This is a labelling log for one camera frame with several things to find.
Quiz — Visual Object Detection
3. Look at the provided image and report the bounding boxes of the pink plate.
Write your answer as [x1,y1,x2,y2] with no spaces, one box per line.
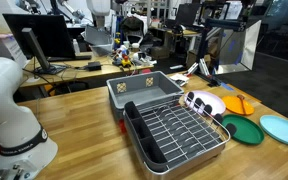
[183,90,227,117]

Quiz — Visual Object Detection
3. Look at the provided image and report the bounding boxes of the orange plate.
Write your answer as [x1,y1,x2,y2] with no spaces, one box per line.
[221,95,256,117]

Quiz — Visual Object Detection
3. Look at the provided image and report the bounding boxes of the green plate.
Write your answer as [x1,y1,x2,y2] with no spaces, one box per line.
[221,114,265,146]

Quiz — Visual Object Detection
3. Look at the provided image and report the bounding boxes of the light blue plate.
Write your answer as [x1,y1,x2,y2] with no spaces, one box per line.
[259,114,288,147]

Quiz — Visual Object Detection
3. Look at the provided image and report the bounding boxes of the grey plastic bin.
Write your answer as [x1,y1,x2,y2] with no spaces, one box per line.
[106,70,185,122]

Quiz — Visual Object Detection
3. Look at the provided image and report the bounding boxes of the yellow toy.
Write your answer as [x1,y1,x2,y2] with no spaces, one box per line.
[121,54,132,69]

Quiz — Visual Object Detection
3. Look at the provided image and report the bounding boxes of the cardboard box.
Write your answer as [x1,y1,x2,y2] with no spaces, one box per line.
[150,45,171,60]

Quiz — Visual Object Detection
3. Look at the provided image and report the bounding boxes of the small red object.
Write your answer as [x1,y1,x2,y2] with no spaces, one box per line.
[118,119,128,135]

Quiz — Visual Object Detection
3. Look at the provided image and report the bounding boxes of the wooden desk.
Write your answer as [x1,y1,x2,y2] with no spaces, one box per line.
[18,51,155,89]

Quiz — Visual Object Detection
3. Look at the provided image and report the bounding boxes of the black power adapter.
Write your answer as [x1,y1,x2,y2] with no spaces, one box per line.
[86,60,103,72]

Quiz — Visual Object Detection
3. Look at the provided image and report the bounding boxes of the yellow black tool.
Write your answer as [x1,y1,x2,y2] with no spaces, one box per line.
[113,31,122,48]

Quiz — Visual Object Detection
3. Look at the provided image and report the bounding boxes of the black cutlery caddy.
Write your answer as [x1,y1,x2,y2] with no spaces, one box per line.
[123,100,169,173]

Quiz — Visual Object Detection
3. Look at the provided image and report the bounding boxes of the black office chair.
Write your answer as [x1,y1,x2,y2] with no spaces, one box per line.
[120,15,146,44]

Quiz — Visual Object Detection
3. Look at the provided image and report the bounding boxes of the tilted grey bin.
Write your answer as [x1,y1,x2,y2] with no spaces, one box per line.
[83,25,115,57]

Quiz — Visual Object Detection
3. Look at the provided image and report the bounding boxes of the white bottle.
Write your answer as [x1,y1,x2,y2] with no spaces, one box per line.
[72,38,81,56]

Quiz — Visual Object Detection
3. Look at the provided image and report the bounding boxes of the blue tape strips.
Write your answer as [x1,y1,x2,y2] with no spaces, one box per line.
[221,82,235,92]

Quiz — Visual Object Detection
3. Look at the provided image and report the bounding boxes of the dark background screen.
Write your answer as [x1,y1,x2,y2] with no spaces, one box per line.
[175,3,202,28]

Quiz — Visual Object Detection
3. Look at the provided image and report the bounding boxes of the white cylindrical column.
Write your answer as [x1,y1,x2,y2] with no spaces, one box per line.
[85,0,112,28]

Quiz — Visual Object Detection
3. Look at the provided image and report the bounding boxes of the wooden spoon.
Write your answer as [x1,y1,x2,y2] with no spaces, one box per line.
[236,94,248,116]

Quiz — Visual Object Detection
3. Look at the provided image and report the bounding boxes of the black computer monitor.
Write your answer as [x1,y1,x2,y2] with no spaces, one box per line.
[2,13,92,62]

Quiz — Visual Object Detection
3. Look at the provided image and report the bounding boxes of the grey monitor stand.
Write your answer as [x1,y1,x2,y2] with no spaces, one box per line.
[21,27,68,76]

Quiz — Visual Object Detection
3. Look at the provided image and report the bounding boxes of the white printed box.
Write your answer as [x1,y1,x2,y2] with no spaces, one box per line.
[0,33,28,69]

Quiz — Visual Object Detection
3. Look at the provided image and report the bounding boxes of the black camera stand frame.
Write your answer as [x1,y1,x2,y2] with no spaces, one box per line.
[197,18,248,88]

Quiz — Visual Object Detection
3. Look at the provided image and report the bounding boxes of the steel wire dish rack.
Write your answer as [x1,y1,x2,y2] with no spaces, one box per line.
[123,94,232,180]

